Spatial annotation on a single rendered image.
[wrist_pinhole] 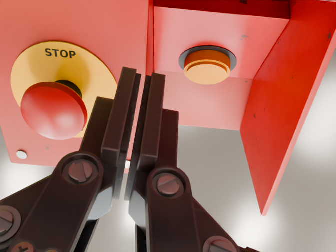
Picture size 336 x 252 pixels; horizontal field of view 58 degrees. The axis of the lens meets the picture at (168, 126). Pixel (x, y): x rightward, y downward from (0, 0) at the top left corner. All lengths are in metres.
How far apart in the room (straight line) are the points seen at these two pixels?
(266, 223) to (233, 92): 1.36
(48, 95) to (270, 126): 0.15
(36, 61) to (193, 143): 1.05
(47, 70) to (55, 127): 0.04
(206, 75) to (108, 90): 0.09
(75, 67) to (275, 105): 0.14
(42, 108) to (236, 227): 1.48
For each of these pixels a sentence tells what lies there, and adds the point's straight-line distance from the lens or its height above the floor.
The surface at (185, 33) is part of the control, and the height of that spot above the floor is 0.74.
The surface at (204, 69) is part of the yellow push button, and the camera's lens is 0.25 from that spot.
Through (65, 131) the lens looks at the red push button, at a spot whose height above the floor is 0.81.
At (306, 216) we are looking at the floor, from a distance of 1.63.
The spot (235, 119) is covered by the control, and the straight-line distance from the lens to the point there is 0.31.
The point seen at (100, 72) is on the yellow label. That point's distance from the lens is 0.20.
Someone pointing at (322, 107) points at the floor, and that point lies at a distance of 1.23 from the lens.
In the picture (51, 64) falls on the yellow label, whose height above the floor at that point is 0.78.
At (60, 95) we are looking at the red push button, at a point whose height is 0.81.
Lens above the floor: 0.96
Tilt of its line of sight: 55 degrees down
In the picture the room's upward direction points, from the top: 176 degrees counter-clockwise
